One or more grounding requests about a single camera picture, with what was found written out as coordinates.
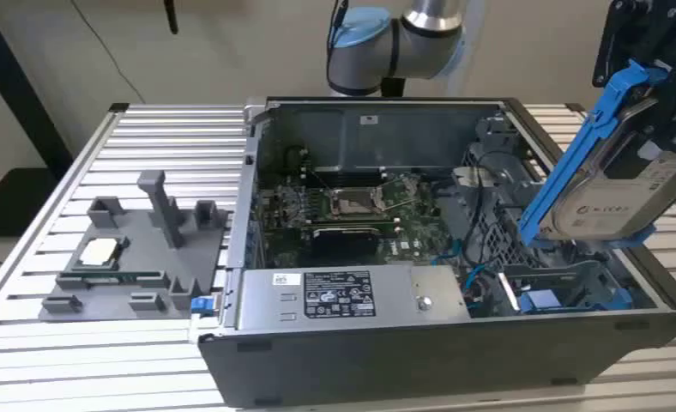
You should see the hard disk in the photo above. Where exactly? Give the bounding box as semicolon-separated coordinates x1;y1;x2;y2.
518;59;676;251

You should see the grey metal disk bay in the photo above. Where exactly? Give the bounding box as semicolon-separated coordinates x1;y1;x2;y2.
438;115;632;317

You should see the blue disk carrier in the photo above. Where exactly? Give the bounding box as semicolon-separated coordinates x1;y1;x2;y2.
516;285;639;313

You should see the metal socket cover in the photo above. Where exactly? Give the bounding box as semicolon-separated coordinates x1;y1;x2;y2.
378;176;424;210

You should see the green motherboard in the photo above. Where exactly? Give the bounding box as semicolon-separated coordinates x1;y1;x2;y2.
254;165;460;270

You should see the CPU socket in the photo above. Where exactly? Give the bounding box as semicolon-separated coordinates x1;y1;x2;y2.
326;187;390;216

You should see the black graphics card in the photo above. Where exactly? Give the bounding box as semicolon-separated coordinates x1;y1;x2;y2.
308;226;384;268

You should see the silver power supply unit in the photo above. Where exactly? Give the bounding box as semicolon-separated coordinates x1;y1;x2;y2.
235;264;472;331

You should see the black antenna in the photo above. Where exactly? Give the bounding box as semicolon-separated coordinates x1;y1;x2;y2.
162;0;181;35

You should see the black open PC case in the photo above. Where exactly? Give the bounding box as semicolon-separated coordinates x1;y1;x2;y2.
197;95;676;409

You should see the grey parts rack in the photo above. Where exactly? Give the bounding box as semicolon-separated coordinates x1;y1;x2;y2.
38;169;238;322

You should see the green RAM stick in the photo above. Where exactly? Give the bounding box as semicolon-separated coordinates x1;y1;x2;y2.
81;270;163;286

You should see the silver CPU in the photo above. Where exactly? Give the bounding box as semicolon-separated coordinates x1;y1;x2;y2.
69;235;133;270

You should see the black stand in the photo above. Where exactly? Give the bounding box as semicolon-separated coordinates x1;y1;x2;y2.
0;0;77;238

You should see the black wire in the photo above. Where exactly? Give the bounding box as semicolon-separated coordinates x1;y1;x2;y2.
461;148;526;270

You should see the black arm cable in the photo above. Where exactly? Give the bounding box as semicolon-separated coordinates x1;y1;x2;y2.
326;0;350;49

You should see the blue wire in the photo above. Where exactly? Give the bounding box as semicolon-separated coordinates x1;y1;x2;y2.
433;239;502;304

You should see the thin black wall cable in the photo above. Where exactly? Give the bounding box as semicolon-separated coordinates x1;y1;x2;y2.
69;0;147;105

